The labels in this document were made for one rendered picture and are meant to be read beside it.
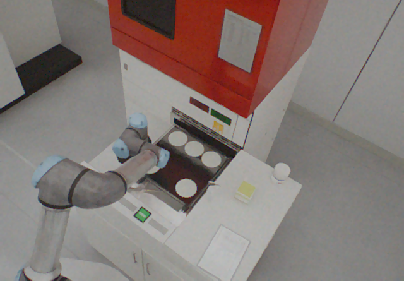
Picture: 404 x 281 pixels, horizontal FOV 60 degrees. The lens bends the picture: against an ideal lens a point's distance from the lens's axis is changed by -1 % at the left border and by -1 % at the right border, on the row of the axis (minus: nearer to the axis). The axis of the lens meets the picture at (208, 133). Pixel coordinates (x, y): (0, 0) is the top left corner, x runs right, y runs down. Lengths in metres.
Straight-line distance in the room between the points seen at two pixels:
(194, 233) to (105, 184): 0.57
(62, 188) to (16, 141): 2.16
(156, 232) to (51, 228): 0.48
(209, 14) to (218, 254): 0.94
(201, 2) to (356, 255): 2.11
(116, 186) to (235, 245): 0.63
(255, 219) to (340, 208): 1.48
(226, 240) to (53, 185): 0.75
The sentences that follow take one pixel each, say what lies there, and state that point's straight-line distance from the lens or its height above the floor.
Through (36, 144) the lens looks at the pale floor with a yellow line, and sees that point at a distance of 3.14.
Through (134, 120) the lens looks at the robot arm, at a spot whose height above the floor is 1.27.
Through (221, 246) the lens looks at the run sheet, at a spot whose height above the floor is 0.97.
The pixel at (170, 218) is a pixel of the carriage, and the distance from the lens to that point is 1.63.
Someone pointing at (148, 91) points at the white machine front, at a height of 0.98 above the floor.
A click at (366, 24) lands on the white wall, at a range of 2.87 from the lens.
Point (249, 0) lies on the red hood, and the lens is 1.27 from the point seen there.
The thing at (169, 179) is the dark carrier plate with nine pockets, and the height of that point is 0.90.
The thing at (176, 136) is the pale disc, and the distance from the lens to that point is 1.87.
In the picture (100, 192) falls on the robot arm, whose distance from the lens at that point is 1.06.
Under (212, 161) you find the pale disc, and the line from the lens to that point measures 1.79.
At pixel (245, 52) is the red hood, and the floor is 1.55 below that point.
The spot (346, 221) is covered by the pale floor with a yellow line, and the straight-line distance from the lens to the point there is 2.94.
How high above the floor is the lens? 2.34
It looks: 49 degrees down
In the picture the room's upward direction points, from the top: 9 degrees clockwise
